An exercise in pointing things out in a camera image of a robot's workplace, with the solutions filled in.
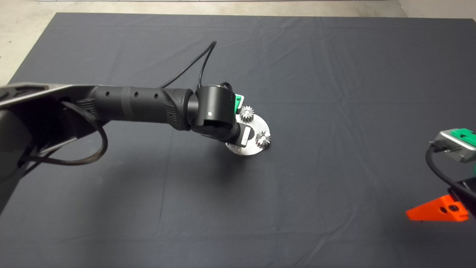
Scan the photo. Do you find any dark grey table cloth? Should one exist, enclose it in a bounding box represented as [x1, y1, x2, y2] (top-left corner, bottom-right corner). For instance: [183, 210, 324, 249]
[0, 12, 476, 268]

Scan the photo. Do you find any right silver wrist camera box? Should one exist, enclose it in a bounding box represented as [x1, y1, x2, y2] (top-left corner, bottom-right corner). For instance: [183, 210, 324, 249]
[430, 130, 476, 163]

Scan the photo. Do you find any left thin black camera cable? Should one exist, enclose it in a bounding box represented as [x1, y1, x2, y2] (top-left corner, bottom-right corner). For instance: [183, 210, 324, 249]
[160, 41, 234, 92]

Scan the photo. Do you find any left black braided cable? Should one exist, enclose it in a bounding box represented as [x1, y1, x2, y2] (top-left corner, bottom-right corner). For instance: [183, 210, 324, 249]
[22, 101, 109, 166]

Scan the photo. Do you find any round metal plate with hole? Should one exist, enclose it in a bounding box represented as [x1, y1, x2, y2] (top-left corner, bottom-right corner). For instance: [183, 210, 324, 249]
[226, 115, 271, 156]

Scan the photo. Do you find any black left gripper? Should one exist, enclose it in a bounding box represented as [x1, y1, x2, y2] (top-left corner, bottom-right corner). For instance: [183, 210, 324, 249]
[227, 125, 252, 147]

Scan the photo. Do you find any right green camera mount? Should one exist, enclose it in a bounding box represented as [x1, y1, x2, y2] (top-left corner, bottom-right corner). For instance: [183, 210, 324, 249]
[449, 128, 476, 146]

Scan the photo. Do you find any small steel gear on peg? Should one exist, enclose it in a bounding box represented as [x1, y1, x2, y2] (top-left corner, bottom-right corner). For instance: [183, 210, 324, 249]
[255, 131, 272, 149]
[240, 106, 255, 124]

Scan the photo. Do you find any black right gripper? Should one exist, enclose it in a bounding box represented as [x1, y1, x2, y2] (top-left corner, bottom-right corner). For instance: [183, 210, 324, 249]
[406, 178, 476, 223]

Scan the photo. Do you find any right black camera cable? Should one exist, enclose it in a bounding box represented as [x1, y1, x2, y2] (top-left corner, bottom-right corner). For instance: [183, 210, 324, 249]
[425, 144, 476, 195]

